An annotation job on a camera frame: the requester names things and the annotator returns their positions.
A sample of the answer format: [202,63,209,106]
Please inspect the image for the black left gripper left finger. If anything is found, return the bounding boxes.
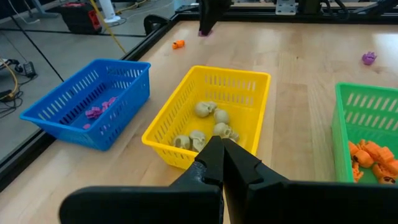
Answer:
[58,136,224,224]

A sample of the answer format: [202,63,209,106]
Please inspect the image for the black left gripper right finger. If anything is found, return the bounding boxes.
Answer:
[223,138,398,224]

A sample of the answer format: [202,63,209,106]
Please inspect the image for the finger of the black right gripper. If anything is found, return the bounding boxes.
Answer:
[206,0,233,34]
[198,0,210,34]

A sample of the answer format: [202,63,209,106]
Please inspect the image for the beige plastic skull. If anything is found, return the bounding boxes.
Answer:
[213,122,240,142]
[172,134,192,150]
[194,101,218,118]
[213,108,231,124]
[188,129,206,153]

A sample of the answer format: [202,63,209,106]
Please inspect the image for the green plastic basket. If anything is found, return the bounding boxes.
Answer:
[331,82,398,184]

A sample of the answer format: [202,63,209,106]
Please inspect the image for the yellow plastic basket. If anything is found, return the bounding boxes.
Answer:
[141,64,272,171]

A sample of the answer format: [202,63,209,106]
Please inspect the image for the white tower fan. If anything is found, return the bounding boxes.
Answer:
[98,0,122,24]

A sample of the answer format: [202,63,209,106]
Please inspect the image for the blue plastic basket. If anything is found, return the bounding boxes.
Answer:
[19,58,152,152]

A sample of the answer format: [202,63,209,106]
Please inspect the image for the black equipment case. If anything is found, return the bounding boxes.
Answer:
[58,1,103,35]

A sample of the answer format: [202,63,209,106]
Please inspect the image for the black power adapter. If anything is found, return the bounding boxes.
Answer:
[22,61,37,78]

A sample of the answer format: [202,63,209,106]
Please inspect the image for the yellow hanging power cable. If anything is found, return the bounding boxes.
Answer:
[89,0,127,54]
[0,57,19,102]

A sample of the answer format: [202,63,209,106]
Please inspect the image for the tangled black floor cables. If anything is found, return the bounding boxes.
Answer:
[0,57,38,121]

